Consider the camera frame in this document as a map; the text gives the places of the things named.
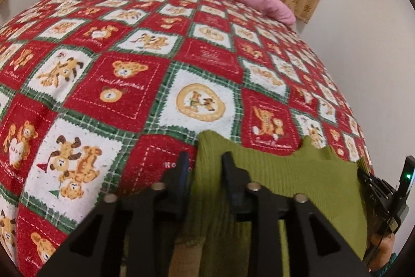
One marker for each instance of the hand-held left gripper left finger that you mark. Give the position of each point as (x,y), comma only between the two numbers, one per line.
(181,186)

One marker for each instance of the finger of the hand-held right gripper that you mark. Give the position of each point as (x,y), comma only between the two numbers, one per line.
(376,184)

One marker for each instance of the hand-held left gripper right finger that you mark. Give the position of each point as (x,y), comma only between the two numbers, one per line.
(231,183)

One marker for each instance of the green orange cream striped sweater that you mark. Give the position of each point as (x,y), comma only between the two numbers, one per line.
(275,166)

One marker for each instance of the person's right hand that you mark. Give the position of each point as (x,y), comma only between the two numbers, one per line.
(382,247)

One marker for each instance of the red teddy bear printed blanket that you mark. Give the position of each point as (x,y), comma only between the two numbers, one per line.
(129,85)

